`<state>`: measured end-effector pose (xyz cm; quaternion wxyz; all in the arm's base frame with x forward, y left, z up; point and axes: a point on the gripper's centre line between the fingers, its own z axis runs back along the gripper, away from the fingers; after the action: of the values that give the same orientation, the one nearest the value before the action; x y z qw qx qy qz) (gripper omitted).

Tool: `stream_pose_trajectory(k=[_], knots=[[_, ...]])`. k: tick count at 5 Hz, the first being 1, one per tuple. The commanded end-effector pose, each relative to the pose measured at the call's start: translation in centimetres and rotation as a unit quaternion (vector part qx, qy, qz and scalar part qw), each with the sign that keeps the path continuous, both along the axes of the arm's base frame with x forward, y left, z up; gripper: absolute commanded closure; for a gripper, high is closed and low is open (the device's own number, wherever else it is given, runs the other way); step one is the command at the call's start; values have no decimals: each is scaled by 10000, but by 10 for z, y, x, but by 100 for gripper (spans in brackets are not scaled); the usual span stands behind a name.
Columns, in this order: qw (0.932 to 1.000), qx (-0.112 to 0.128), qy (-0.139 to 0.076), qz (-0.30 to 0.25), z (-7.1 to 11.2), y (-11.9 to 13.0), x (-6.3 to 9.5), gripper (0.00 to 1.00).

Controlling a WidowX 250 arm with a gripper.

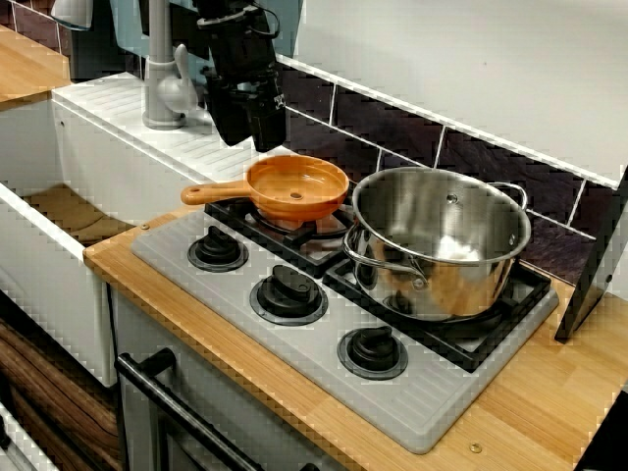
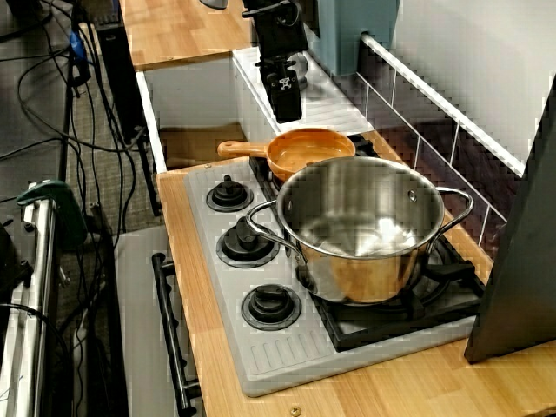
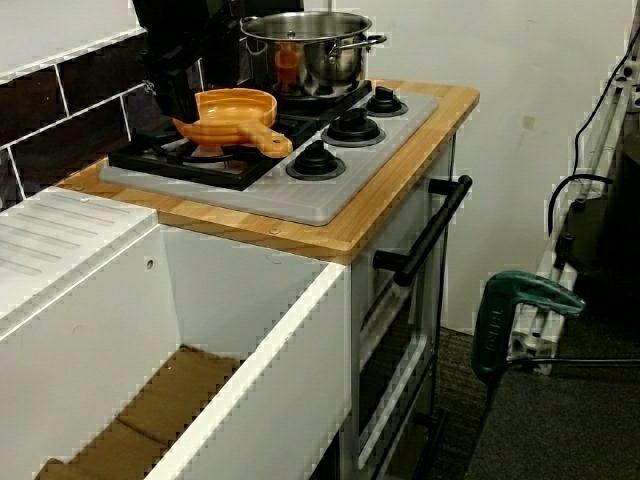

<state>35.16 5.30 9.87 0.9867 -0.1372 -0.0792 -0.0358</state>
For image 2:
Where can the brown cardboard sheet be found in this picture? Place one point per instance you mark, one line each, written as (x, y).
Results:
(200, 147)

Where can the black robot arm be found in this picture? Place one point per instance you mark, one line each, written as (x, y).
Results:
(273, 6)

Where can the black side panel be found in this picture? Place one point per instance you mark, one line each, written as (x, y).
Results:
(521, 260)

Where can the grey toy stove panel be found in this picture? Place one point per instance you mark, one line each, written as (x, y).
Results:
(282, 356)

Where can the black tower case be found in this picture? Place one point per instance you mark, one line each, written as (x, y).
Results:
(117, 78)

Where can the black device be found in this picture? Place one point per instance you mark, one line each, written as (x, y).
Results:
(11, 260)

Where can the stainless steel pot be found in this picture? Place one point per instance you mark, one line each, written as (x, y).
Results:
(356, 273)

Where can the teal robot base box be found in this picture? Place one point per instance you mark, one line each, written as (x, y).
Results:
(360, 35)

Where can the aluminium frame rail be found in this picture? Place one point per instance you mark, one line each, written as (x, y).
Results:
(30, 304)

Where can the black metal stand leg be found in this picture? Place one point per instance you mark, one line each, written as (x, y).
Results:
(150, 182)

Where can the green clamp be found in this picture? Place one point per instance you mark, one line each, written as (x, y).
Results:
(65, 208)

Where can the white toy oven door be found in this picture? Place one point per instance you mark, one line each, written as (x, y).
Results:
(139, 304)

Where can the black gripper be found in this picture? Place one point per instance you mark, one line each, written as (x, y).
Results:
(280, 39)

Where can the black stove knob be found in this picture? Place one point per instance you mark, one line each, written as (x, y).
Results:
(228, 195)
(245, 245)
(269, 308)

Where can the orange plastic toy pan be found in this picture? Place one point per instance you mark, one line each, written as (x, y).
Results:
(304, 147)

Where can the white toy sink basin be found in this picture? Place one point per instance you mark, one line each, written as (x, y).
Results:
(195, 95)

